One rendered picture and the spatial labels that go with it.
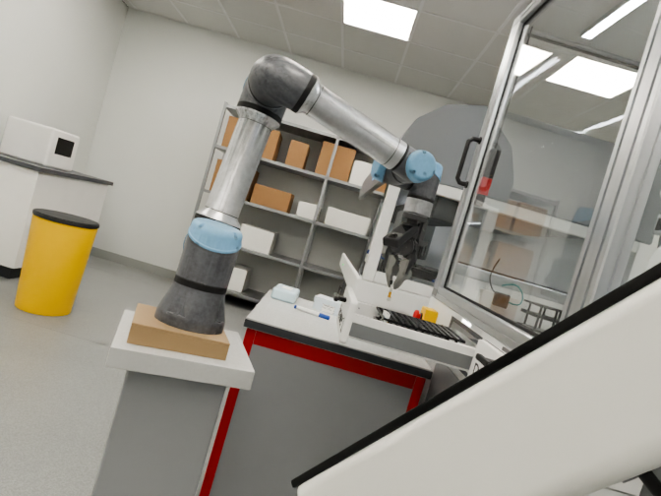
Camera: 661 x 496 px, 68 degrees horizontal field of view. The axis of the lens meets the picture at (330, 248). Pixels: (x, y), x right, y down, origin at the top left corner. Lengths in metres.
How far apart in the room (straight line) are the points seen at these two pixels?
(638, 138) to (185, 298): 0.88
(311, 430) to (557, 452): 1.41
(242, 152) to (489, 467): 1.09
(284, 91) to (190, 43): 5.03
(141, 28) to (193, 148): 1.46
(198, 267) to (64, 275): 2.64
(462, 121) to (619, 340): 2.10
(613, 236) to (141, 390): 0.91
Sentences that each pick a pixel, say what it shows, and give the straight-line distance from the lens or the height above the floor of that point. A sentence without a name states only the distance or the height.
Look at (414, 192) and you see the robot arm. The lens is 1.36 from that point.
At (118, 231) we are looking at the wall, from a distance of 6.09.
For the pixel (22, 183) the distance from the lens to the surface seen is 4.40.
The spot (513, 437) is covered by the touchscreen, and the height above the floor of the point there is 1.04.
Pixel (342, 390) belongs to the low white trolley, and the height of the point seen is 0.62.
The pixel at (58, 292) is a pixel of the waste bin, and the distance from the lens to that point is 3.69.
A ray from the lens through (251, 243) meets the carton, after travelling 5.14.
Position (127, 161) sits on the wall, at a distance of 6.09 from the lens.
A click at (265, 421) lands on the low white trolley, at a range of 1.58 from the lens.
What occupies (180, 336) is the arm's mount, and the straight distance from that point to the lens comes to 1.04.
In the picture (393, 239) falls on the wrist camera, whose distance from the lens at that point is 1.29.
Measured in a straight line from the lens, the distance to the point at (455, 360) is 1.30.
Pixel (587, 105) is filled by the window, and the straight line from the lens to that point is 1.22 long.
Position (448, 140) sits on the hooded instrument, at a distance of 2.23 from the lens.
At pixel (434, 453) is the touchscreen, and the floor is 1.02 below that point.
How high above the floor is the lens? 1.09
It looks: 2 degrees down
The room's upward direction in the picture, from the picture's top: 16 degrees clockwise
